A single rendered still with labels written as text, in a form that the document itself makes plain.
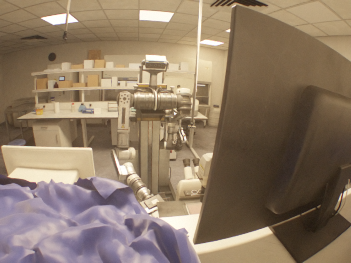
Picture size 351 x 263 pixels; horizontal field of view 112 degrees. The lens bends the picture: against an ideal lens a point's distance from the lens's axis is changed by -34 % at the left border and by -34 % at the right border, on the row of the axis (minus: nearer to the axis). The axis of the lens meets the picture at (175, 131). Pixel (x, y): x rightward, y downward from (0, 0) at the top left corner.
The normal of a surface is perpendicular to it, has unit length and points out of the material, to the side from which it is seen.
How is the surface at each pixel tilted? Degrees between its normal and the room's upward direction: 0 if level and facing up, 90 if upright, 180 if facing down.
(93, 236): 63
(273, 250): 0
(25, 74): 90
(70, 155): 57
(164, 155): 90
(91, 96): 90
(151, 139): 90
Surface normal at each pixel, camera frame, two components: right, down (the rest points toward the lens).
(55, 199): 0.59, -0.66
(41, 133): 0.20, 0.31
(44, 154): 0.20, -0.26
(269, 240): 0.07, -0.95
